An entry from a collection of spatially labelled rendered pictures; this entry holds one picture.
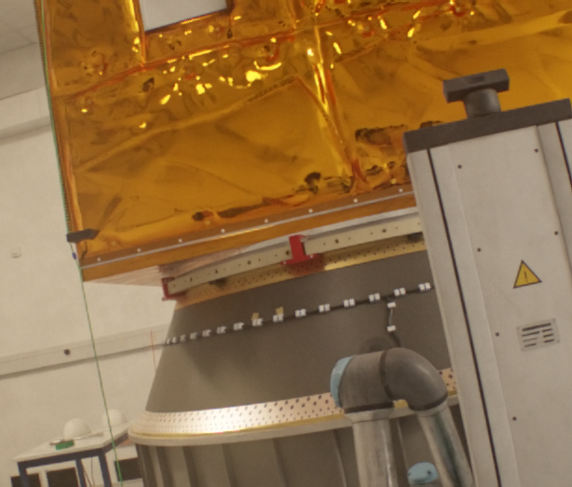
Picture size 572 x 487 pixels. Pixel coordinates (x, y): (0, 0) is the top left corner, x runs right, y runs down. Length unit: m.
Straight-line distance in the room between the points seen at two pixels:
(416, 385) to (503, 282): 0.33
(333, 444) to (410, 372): 0.64
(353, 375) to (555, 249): 0.53
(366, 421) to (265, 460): 0.73
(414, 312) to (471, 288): 0.92
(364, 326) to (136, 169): 0.96
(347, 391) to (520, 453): 0.43
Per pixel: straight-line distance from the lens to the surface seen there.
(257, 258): 2.56
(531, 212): 1.52
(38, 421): 8.99
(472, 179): 1.51
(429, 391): 1.70
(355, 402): 1.72
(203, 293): 2.82
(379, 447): 1.73
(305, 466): 2.35
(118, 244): 2.74
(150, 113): 2.73
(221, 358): 2.59
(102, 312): 8.58
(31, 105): 8.86
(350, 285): 2.45
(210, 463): 2.56
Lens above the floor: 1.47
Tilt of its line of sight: 5 degrees up
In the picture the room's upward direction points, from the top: 12 degrees counter-clockwise
